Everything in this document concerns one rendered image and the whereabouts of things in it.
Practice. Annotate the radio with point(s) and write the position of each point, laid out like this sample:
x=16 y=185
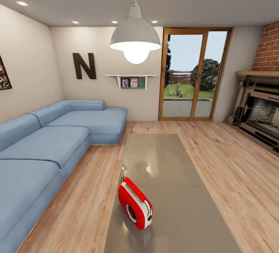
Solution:
x=135 y=203

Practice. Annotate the shelf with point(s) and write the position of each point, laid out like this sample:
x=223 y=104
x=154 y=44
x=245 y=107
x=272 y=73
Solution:
x=142 y=81

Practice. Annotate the wood fireplace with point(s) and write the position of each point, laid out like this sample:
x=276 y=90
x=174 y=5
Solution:
x=256 y=112

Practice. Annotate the room light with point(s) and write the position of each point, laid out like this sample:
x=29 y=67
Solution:
x=135 y=29

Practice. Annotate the sofa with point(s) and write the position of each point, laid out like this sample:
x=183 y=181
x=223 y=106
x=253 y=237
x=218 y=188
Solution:
x=39 y=151

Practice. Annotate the decorative sign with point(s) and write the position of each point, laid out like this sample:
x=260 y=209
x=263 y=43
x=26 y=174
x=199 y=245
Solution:
x=79 y=61

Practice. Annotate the door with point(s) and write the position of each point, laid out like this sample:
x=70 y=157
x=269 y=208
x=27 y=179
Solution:
x=192 y=64

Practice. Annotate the coffee table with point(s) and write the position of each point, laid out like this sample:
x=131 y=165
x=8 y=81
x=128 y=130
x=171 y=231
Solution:
x=185 y=218

